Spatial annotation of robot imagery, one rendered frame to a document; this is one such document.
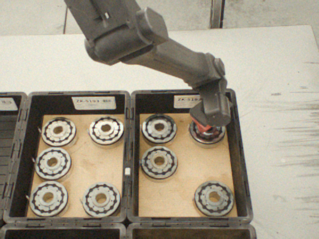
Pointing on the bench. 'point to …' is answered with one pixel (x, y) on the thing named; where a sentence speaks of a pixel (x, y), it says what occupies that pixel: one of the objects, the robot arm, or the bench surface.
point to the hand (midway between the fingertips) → (207, 125)
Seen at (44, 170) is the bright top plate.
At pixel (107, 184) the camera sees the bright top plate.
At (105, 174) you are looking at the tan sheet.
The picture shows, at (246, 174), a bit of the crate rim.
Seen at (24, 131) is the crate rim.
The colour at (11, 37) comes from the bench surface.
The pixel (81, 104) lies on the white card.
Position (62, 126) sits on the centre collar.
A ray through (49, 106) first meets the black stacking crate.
